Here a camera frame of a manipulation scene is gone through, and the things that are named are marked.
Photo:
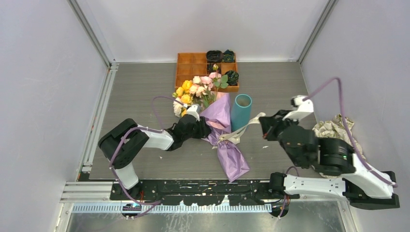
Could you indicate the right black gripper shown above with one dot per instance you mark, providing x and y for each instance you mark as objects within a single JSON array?
[{"x": 268, "y": 123}]

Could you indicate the crumpled cream patterned cloth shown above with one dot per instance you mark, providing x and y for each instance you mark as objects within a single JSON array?
[{"x": 335, "y": 129}]

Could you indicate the dark rolled cloth back-left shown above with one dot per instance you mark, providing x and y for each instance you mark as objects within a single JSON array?
[{"x": 214, "y": 56}]

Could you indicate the aluminium front rail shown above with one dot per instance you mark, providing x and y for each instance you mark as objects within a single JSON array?
[{"x": 94, "y": 197}]

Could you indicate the cream ribbon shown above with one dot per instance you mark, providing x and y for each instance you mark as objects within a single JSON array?
[{"x": 234, "y": 137}]

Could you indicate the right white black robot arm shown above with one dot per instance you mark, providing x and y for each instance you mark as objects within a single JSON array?
[{"x": 348, "y": 178}]

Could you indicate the dark rolled cloth middle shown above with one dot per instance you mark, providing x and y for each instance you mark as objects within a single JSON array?
[{"x": 211, "y": 68}]

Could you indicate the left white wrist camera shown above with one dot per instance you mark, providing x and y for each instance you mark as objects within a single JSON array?
[{"x": 194, "y": 111}]

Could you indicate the purple wrapping paper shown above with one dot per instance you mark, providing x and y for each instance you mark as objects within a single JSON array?
[{"x": 217, "y": 117}]

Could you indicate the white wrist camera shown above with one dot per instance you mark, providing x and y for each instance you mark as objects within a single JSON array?
[
  {"x": 301, "y": 108},
  {"x": 194, "y": 111}
]

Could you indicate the dark rolled cloth back-right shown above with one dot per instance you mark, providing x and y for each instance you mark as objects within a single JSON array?
[{"x": 228, "y": 56}]

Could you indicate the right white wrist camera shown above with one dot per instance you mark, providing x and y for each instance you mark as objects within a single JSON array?
[{"x": 301, "y": 108}]

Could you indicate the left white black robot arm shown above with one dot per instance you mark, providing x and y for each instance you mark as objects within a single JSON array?
[{"x": 121, "y": 145}]

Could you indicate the teal vase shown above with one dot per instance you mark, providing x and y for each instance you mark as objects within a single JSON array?
[{"x": 240, "y": 111}]

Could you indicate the orange compartment tray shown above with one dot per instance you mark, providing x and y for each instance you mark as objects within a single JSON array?
[{"x": 189, "y": 65}]

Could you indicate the dark rolled cloth front-right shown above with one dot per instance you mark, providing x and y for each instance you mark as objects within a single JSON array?
[{"x": 233, "y": 77}]

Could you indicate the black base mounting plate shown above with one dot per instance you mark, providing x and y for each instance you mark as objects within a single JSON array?
[{"x": 200, "y": 192}]

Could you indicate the yellow pink flower bunch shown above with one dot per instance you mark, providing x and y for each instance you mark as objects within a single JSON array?
[{"x": 200, "y": 90}]

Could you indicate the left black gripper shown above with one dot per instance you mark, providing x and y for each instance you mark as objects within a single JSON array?
[{"x": 203, "y": 130}]

